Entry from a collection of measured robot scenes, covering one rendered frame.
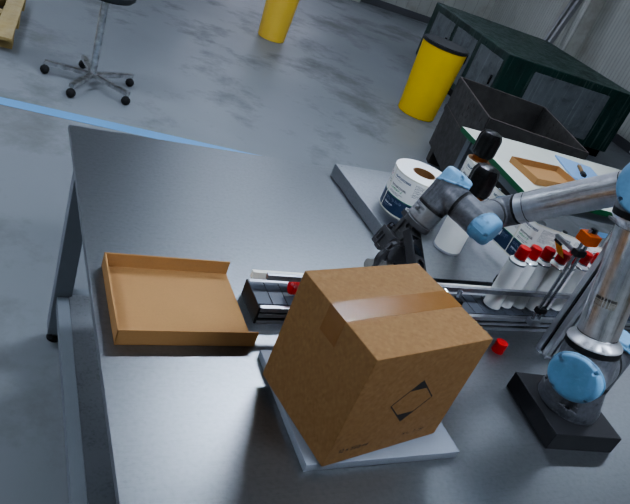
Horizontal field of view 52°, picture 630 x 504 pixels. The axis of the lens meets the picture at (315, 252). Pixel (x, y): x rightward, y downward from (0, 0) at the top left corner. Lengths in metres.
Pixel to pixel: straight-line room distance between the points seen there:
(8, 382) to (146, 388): 1.18
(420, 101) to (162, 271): 5.25
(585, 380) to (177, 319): 0.87
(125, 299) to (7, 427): 0.93
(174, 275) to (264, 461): 0.54
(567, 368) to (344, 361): 0.53
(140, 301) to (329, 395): 0.51
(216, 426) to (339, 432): 0.24
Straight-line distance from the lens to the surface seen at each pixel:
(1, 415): 2.31
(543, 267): 1.90
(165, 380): 1.30
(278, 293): 1.53
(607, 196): 1.53
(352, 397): 1.12
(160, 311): 1.44
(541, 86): 7.60
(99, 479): 1.90
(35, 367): 2.46
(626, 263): 1.39
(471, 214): 1.51
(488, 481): 1.44
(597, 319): 1.43
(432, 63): 6.50
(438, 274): 1.92
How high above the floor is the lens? 1.73
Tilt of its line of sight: 29 degrees down
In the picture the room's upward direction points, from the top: 22 degrees clockwise
